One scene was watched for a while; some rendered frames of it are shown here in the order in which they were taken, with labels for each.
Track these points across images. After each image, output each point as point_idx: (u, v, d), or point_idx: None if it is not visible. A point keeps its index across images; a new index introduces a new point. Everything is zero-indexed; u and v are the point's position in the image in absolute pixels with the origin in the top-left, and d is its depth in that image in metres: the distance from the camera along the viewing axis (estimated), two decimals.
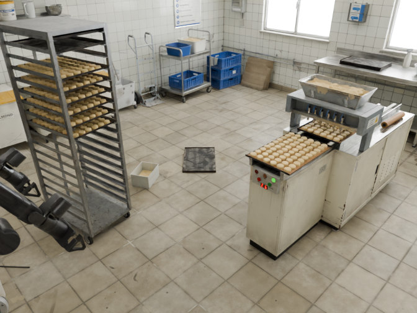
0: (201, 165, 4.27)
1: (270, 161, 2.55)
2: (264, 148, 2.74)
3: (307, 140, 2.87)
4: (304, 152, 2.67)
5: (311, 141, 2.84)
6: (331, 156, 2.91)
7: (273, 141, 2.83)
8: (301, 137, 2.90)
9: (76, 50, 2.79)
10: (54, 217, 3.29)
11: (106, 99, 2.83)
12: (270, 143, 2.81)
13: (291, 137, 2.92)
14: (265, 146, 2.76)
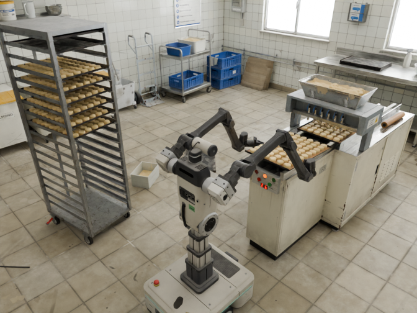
0: None
1: (269, 157, 2.53)
2: None
3: (306, 140, 2.86)
4: (304, 150, 2.66)
5: (311, 140, 2.84)
6: (331, 156, 2.91)
7: None
8: (301, 137, 2.89)
9: (76, 50, 2.79)
10: (54, 217, 3.29)
11: (106, 99, 2.83)
12: None
13: (291, 137, 2.91)
14: None
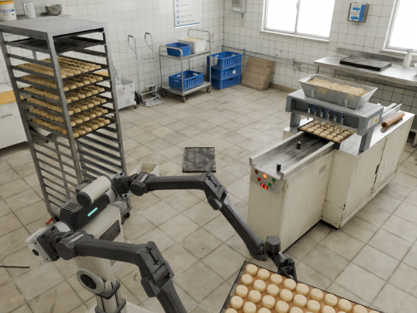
0: (201, 165, 4.27)
1: (236, 296, 1.40)
2: (280, 279, 1.48)
3: None
4: None
5: None
6: (331, 156, 2.91)
7: (312, 290, 1.45)
8: None
9: (76, 50, 2.79)
10: (54, 217, 3.29)
11: (106, 99, 2.83)
12: (304, 285, 1.47)
13: None
14: (287, 281, 1.48)
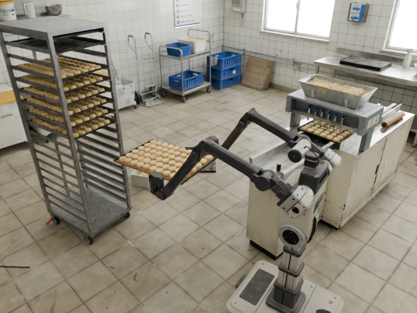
0: None
1: (197, 166, 2.26)
2: (164, 171, 2.21)
3: (141, 149, 2.53)
4: (171, 149, 2.49)
5: (143, 146, 2.55)
6: None
7: (147, 166, 2.28)
8: (134, 151, 2.48)
9: (76, 50, 2.79)
10: (54, 217, 3.29)
11: (106, 99, 2.83)
12: (150, 168, 2.25)
13: (132, 158, 2.42)
14: (160, 170, 2.23)
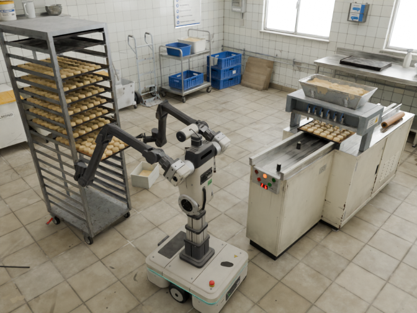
0: None
1: (120, 146, 2.65)
2: (90, 149, 2.60)
3: None
4: None
5: None
6: (331, 156, 2.91)
7: (77, 145, 2.66)
8: None
9: (76, 50, 2.79)
10: (54, 217, 3.29)
11: (106, 99, 2.83)
12: (79, 147, 2.64)
13: (67, 138, 2.79)
14: (87, 149, 2.61)
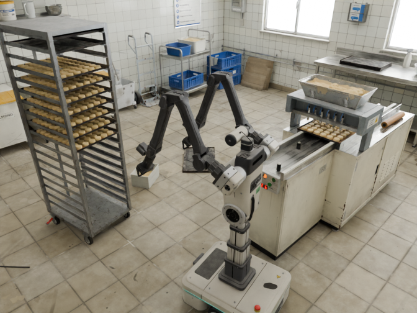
0: None
1: (96, 138, 2.77)
2: (67, 141, 2.73)
3: None
4: None
5: None
6: (331, 156, 2.91)
7: (56, 137, 2.79)
8: None
9: (76, 50, 2.79)
10: (54, 217, 3.29)
11: (106, 99, 2.83)
12: (58, 139, 2.76)
13: (47, 131, 2.92)
14: (65, 140, 2.74)
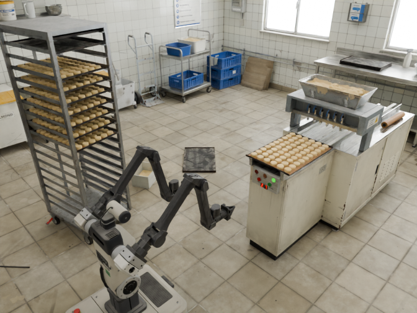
0: (201, 165, 4.27)
1: (96, 138, 2.77)
2: (67, 141, 2.73)
3: None
4: None
5: None
6: (331, 156, 2.91)
7: (56, 137, 2.79)
8: None
9: (76, 50, 2.79)
10: (54, 217, 3.29)
11: (106, 99, 2.83)
12: (58, 139, 2.76)
13: (47, 131, 2.92)
14: (65, 140, 2.74)
